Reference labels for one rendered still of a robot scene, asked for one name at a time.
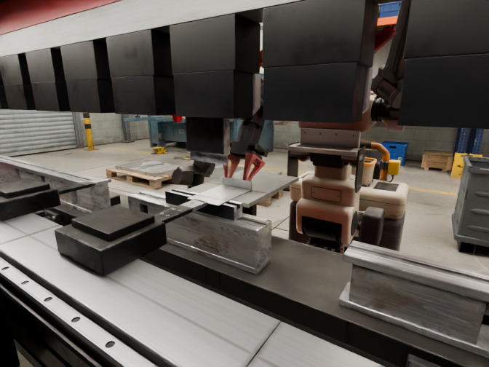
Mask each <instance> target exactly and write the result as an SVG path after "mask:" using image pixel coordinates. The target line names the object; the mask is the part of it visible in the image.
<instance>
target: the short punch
mask: <svg viewBox="0 0 489 367"><path fill-rule="evenodd" d="M185 118H186V145H187V151H189V152H190V159H191V160H196V161H201V162H211V163H216V164H222V165H227V164H228V157H227V155H229V154H230V121H229V119H224V118H206V117H185Z"/></svg>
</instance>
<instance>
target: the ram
mask: <svg viewBox="0 0 489 367"><path fill-rule="evenodd" d="M297 1H305V0H8V1H5V2H3V3H0V58H1V57H5V56H9V55H16V54H21V55H25V53H26V52H32V51H37V50H43V49H48V48H55V49H60V46H63V45H68V44H75V43H79V42H86V41H91V40H95V41H100V42H106V38H107V37H110V36H118V35H122V34H126V33H134V32H138V31H145V30H149V29H153V30H156V31H161V32H165V33H170V26H171V25H176V24H181V23H187V22H192V21H196V20H203V19H207V18H212V17H219V16H224V15H230V14H237V15H240V16H242V17H245V18H247V19H249V20H252V21H255V22H257V23H262V22H263V8H266V7H273V6H278V5H282V4H289V3H293V2H297Z"/></svg>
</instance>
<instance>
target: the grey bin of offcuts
mask: <svg viewBox="0 0 489 367"><path fill-rule="evenodd" d="M463 161H464V168H463V172H462V176H461V182H460V186H459V190H458V197H457V201H456V206H455V211H454V213H453V214H452V217H451V219H452V225H453V238H454V240H457V243H458V252H459V253H466V254H469V255H474V251H475V248H476V245H481V246H485V247H489V158H486V157H473V155H466V154H464V158H463Z"/></svg>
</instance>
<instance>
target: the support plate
mask: <svg viewBox="0 0 489 367"><path fill-rule="evenodd" d="M243 174H244V170H241V171H239V172H236V173H234V174H233V176H232V178H235V179H240V180H243ZM251 181H252V190H253V191H251V192H247V193H245V194H243V195H241V196H239V197H237V198H235V199H232V200H233V201H236V202H242V207H245V208H249V207H251V206H253V205H254V204H256V203H258V202H260V201H262V200H264V199H266V198H267V197H270V196H271V195H273V194H275V193H277V192H279V191H281V190H283V189H284V188H286V187H288V186H290V185H292V184H293V183H295V182H297V181H299V177H295V176H289V175H280V174H275V173H265V172H261V171H258V172H257V173H256V174H255V175H254V177H253V178H252V180H251ZM209 182H211V183H208V182H207V183H203V184H201V185H198V186H195V187H192V188H190V189H186V191H189V192H196V193H202V192H205V191H207V190H209V189H213V188H215V187H217V186H220V185H219V184H222V185H223V178H218V179H215V180H213V181H209ZM254 191H256V192H254ZM261 192H265V193H268V194H265V193H261Z"/></svg>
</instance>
